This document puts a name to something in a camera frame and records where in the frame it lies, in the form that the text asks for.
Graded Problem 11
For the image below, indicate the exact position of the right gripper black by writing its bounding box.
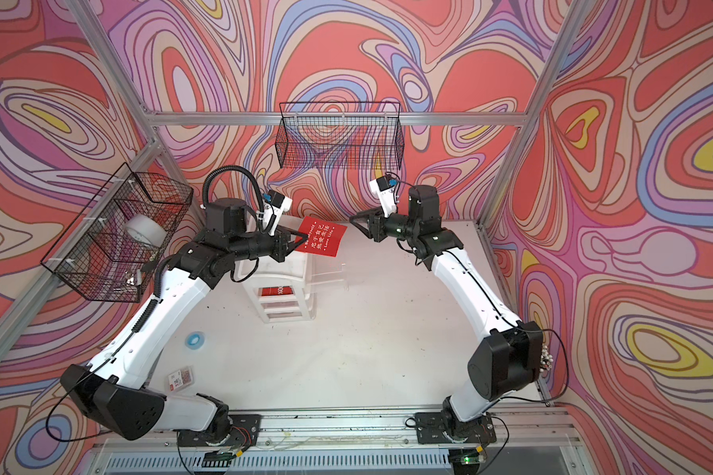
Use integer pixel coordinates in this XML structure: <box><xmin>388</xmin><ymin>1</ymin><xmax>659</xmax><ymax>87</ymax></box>
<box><xmin>348</xmin><ymin>204</ymin><xmax>419</xmax><ymax>243</ymax></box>

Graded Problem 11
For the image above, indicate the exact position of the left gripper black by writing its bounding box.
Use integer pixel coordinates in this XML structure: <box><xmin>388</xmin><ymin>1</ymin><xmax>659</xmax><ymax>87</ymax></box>
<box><xmin>226</xmin><ymin>224</ymin><xmax>309</xmax><ymax>264</ymax></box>

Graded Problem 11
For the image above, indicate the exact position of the red postcard white text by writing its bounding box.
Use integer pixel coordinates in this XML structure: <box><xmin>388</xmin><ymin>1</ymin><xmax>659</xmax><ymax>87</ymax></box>
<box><xmin>297</xmin><ymin>217</ymin><xmax>346</xmax><ymax>257</ymax></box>

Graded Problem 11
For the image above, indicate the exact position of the clear plastic drawer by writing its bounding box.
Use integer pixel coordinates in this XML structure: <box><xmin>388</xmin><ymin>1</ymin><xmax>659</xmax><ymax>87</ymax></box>
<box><xmin>304</xmin><ymin>237</ymin><xmax>350</xmax><ymax>293</ymax></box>

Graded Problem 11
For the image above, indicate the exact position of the white plastic drawer organizer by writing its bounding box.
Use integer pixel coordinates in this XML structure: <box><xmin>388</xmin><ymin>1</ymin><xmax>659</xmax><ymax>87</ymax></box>
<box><xmin>241</xmin><ymin>251</ymin><xmax>316</xmax><ymax>325</ymax></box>

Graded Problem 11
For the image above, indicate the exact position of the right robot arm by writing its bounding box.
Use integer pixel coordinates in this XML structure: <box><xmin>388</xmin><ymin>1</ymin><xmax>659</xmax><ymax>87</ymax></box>
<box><xmin>350</xmin><ymin>176</ymin><xmax>550</xmax><ymax>425</ymax></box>

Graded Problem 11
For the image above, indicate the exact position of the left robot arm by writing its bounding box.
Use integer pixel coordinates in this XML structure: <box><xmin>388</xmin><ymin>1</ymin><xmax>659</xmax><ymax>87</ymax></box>
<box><xmin>61</xmin><ymin>165</ymin><xmax>308</xmax><ymax>447</ymax></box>

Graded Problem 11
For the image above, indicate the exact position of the black clip in basket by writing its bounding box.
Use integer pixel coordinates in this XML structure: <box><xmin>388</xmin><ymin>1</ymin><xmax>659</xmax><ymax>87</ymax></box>
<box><xmin>138</xmin><ymin>259</ymin><xmax>158</xmax><ymax>274</ymax></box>

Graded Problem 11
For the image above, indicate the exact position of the white tape roll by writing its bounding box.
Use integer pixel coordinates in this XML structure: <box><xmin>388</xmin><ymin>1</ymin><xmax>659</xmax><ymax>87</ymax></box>
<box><xmin>125</xmin><ymin>214</ymin><xmax>167</xmax><ymax>247</ymax></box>

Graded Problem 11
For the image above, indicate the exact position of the small red patterned card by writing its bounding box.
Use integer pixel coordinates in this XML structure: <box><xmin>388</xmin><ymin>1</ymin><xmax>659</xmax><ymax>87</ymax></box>
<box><xmin>166</xmin><ymin>367</ymin><xmax>195</xmax><ymax>392</ymax></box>

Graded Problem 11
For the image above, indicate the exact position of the cup of white pencils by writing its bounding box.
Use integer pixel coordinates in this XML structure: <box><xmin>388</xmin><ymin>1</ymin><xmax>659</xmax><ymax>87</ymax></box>
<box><xmin>540</xmin><ymin>344</ymin><xmax>559</xmax><ymax>377</ymax></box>

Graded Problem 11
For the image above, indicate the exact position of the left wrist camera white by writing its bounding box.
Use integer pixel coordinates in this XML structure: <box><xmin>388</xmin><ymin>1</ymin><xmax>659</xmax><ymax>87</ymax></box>
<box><xmin>262</xmin><ymin>190</ymin><xmax>292</xmax><ymax>236</ymax></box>

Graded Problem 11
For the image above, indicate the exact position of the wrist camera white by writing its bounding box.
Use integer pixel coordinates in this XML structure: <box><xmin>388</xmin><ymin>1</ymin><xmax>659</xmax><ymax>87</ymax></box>
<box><xmin>369</xmin><ymin>175</ymin><xmax>398</xmax><ymax>218</ymax></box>
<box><xmin>262</xmin><ymin>190</ymin><xmax>292</xmax><ymax>236</ymax></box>

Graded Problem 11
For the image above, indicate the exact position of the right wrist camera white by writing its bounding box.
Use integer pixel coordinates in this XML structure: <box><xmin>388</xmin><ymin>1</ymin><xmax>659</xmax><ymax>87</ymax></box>
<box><xmin>369</xmin><ymin>175</ymin><xmax>398</xmax><ymax>218</ymax></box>

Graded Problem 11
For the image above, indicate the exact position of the black wire basket back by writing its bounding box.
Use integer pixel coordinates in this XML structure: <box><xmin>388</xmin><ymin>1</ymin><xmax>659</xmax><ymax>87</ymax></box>
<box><xmin>274</xmin><ymin>100</ymin><xmax>405</xmax><ymax>171</ymax></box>

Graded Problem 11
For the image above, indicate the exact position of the black wire basket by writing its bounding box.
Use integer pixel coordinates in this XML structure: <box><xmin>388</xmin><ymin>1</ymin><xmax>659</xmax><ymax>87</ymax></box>
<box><xmin>274</xmin><ymin>100</ymin><xmax>405</xmax><ymax>171</ymax></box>
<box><xmin>41</xmin><ymin>163</ymin><xmax>194</xmax><ymax>303</ymax></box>

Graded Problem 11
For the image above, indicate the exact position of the black wire basket left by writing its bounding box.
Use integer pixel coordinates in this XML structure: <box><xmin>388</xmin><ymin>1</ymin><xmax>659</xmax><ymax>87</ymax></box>
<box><xmin>41</xmin><ymin>163</ymin><xmax>194</xmax><ymax>303</ymax></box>

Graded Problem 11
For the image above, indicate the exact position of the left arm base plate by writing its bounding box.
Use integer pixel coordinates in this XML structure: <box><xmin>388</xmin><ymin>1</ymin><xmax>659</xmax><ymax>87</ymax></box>
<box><xmin>177</xmin><ymin>414</ymin><xmax>262</xmax><ymax>449</ymax></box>

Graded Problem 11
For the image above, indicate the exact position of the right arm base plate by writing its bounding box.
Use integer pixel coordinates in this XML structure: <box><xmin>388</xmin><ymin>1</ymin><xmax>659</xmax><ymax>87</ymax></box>
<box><xmin>405</xmin><ymin>410</ymin><xmax>497</xmax><ymax>447</ymax></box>

